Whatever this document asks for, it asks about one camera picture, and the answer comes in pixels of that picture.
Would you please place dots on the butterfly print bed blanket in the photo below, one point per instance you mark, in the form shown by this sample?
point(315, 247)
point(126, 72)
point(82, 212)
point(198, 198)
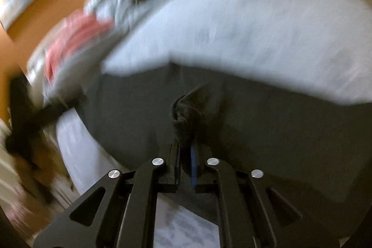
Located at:
point(247, 18)

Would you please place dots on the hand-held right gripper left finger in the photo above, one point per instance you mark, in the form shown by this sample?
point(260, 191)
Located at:
point(176, 169)

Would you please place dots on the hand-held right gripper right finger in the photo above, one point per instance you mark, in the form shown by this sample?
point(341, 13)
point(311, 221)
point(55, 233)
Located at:
point(194, 166)

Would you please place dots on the pink blanket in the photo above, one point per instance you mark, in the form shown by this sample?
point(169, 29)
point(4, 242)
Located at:
point(75, 41)

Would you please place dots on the dark grey towel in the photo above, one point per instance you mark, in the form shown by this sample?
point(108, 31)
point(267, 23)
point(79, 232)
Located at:
point(276, 131)

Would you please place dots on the crumpled grey garment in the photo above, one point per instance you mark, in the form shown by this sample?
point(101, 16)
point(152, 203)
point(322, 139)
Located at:
point(130, 1)

